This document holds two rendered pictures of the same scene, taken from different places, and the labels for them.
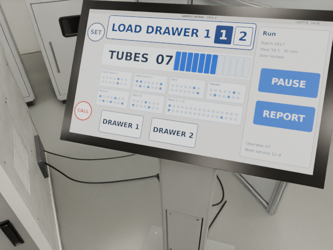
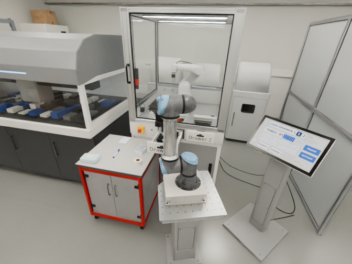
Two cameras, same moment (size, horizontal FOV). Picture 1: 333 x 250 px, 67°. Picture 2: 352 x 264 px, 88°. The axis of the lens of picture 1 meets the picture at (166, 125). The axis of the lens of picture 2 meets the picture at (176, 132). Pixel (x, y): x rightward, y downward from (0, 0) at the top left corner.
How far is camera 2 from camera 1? 1.18 m
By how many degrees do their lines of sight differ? 33
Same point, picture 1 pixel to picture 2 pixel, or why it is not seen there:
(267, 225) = (313, 237)
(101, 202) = (231, 184)
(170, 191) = (268, 174)
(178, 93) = (281, 143)
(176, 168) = (273, 166)
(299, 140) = (308, 164)
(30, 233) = (213, 172)
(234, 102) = (295, 150)
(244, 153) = (293, 162)
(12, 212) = (214, 162)
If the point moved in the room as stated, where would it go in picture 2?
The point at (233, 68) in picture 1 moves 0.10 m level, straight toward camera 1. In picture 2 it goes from (298, 142) to (292, 146)
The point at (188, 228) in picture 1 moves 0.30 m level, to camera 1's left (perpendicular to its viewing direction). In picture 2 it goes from (269, 193) to (237, 178)
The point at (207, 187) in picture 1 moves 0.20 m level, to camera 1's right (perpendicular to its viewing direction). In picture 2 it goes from (281, 176) to (309, 187)
